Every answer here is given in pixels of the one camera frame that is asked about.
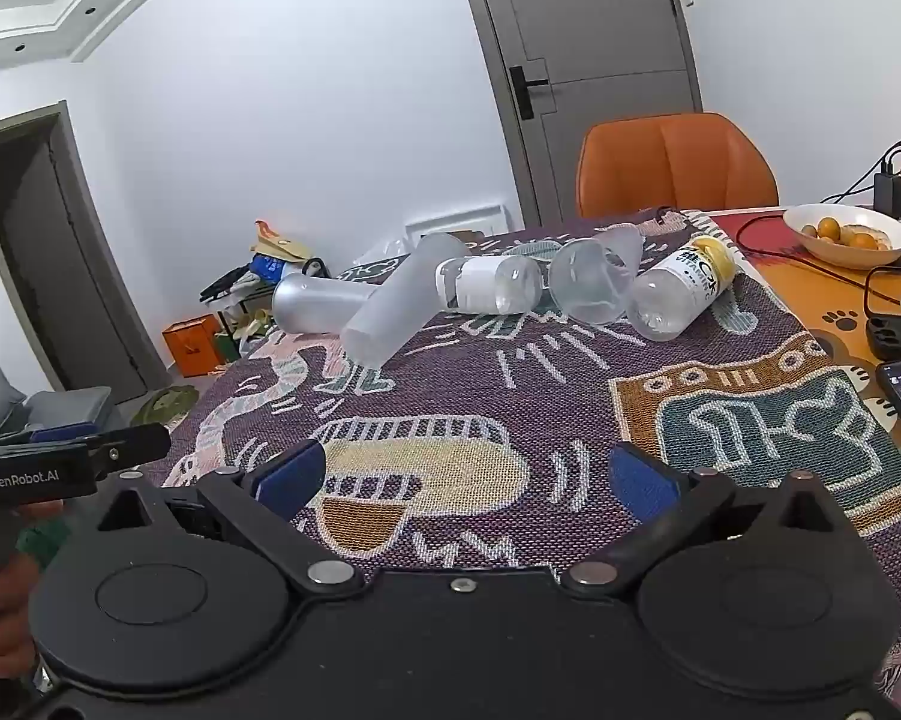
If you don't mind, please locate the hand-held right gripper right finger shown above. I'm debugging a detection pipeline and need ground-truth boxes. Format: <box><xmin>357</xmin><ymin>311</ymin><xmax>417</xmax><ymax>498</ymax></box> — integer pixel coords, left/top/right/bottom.
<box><xmin>561</xmin><ymin>442</ymin><xmax>831</xmax><ymax>599</ymax></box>

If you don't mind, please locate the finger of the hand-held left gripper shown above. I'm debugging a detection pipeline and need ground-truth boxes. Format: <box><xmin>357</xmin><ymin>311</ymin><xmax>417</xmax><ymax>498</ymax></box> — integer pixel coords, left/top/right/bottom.
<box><xmin>0</xmin><ymin>424</ymin><xmax>101</xmax><ymax>448</ymax></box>
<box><xmin>86</xmin><ymin>423</ymin><xmax>173</xmax><ymax>479</ymax></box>

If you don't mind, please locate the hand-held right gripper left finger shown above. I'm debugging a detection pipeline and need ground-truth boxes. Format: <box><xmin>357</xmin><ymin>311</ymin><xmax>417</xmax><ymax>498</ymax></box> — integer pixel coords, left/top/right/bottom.
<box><xmin>97</xmin><ymin>438</ymin><xmax>363</xmax><ymax>602</ymax></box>

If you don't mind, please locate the wide frosted plastic cup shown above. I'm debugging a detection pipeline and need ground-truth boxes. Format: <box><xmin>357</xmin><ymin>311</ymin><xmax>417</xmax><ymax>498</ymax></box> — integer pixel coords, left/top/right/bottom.
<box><xmin>271</xmin><ymin>273</ymin><xmax>381</xmax><ymax>335</ymax></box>

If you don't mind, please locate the tall frosted plastic cup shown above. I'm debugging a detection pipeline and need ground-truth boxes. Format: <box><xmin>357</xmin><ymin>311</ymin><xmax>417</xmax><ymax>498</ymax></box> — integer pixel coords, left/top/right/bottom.
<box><xmin>341</xmin><ymin>233</ymin><xmax>471</xmax><ymax>368</ymax></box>

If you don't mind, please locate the clear plastic cup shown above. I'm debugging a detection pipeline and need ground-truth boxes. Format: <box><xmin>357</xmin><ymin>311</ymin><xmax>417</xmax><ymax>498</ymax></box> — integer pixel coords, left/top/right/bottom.
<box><xmin>547</xmin><ymin>238</ymin><xmax>636</xmax><ymax>326</ymax></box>

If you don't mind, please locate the small frosted plastic cup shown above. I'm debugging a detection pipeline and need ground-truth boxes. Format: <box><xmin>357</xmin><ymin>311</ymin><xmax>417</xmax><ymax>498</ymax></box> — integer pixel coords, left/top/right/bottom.
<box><xmin>594</xmin><ymin>225</ymin><xmax>647</xmax><ymax>278</ymax></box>

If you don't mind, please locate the green camouflage hat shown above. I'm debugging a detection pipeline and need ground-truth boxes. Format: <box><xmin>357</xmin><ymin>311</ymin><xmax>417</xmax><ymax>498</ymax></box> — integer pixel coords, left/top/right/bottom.
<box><xmin>131</xmin><ymin>385</ymin><xmax>201</xmax><ymax>433</ymax></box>

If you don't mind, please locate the orange cardboard box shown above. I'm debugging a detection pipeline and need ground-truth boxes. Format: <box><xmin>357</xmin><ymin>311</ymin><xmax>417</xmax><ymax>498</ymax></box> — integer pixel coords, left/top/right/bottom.
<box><xmin>163</xmin><ymin>313</ymin><xmax>224</xmax><ymax>377</ymax></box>

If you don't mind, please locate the printed woven blanket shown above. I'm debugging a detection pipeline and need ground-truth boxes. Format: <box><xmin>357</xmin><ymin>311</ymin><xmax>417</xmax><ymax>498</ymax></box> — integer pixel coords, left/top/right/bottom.
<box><xmin>146</xmin><ymin>208</ymin><xmax>901</xmax><ymax>691</ymax></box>

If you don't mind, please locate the dark brown door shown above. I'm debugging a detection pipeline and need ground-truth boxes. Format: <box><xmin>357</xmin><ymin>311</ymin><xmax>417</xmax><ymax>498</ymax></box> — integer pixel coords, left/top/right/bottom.
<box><xmin>0</xmin><ymin>100</ymin><xmax>153</xmax><ymax>407</ymax></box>

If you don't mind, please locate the clear bottle with yellow cap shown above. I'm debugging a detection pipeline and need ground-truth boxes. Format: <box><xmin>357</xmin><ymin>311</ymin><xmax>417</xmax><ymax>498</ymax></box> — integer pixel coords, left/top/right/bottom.
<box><xmin>628</xmin><ymin>234</ymin><xmax>737</xmax><ymax>341</ymax></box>

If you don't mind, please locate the rack with clutter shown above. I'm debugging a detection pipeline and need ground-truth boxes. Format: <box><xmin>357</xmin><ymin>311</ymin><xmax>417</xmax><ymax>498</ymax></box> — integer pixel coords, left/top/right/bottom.
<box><xmin>199</xmin><ymin>220</ymin><xmax>333</xmax><ymax>361</ymax></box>

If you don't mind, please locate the clear bottle with white label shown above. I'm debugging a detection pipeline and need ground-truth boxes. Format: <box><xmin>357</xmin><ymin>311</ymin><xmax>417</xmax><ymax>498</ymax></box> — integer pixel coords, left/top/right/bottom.
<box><xmin>434</xmin><ymin>254</ymin><xmax>543</xmax><ymax>315</ymax></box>

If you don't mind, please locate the orange paw print table mat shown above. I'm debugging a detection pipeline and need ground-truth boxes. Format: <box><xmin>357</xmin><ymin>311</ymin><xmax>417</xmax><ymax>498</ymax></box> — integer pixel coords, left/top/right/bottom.
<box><xmin>709</xmin><ymin>204</ymin><xmax>901</xmax><ymax>470</ymax></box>

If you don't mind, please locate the white fruit bowl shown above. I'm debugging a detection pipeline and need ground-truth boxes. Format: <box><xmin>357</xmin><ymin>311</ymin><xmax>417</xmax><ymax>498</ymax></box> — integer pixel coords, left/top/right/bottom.
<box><xmin>782</xmin><ymin>202</ymin><xmax>901</xmax><ymax>271</ymax></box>

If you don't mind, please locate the black open earbud case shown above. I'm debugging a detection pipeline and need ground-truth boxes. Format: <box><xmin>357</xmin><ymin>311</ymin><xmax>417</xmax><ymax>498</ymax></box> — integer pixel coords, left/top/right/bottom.
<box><xmin>863</xmin><ymin>265</ymin><xmax>901</xmax><ymax>360</ymax></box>

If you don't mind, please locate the orange leather chair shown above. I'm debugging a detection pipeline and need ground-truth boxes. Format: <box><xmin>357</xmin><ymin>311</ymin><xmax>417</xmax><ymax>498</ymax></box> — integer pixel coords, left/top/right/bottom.
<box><xmin>575</xmin><ymin>112</ymin><xmax>780</xmax><ymax>220</ymax></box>

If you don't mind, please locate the black charger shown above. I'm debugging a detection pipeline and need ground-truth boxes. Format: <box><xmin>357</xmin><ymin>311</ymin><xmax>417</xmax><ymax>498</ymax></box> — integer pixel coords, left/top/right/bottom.
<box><xmin>873</xmin><ymin>172</ymin><xmax>901</xmax><ymax>219</ymax></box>

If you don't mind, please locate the grey door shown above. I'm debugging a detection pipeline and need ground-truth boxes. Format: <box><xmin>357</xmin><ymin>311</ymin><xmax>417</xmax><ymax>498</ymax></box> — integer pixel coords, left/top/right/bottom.
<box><xmin>450</xmin><ymin>0</ymin><xmax>705</xmax><ymax>230</ymax></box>

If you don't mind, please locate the black charger cable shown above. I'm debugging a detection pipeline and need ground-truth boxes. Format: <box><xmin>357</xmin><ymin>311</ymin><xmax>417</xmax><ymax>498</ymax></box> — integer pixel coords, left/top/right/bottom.
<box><xmin>821</xmin><ymin>136</ymin><xmax>901</xmax><ymax>204</ymax></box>

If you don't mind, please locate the black door handle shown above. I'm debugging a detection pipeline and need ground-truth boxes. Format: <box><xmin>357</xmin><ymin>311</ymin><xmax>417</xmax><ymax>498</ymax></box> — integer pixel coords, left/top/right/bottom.
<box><xmin>509</xmin><ymin>65</ymin><xmax>549</xmax><ymax>121</ymax></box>

